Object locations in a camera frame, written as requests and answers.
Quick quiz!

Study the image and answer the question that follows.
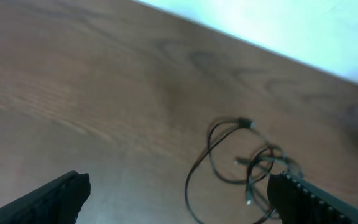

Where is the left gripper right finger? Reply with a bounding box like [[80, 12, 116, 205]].
[[267, 172, 358, 224]]

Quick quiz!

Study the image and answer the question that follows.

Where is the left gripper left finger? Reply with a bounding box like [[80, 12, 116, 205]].
[[0, 171, 91, 224]]

